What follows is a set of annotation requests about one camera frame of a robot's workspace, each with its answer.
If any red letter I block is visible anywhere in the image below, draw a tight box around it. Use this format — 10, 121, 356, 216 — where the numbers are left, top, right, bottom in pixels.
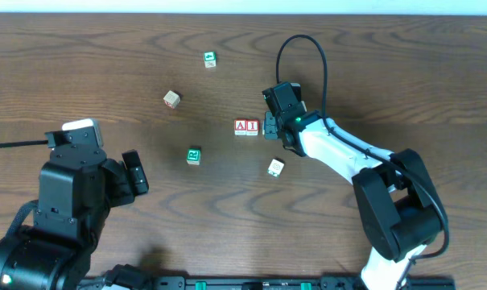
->
246, 119, 260, 135

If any red letter A block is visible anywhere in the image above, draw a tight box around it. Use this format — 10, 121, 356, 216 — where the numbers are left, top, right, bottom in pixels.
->
233, 119, 247, 135

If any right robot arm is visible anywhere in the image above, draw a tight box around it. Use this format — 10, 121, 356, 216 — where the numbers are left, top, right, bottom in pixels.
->
262, 82, 449, 289

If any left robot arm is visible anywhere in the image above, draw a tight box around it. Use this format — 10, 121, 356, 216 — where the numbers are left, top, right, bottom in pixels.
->
0, 144, 149, 290

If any white green sided block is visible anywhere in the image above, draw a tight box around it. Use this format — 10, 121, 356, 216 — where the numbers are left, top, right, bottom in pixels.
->
267, 159, 284, 177

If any green letter R block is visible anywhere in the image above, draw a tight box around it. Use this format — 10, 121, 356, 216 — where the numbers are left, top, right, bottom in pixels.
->
186, 148, 201, 165

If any green top block far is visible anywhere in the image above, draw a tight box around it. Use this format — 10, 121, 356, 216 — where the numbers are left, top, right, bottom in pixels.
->
204, 52, 217, 68

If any plain wooden picture block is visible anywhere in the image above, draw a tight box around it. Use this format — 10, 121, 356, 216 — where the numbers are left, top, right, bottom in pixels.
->
163, 90, 180, 109

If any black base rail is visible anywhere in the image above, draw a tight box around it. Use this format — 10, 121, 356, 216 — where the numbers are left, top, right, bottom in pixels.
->
77, 263, 456, 290

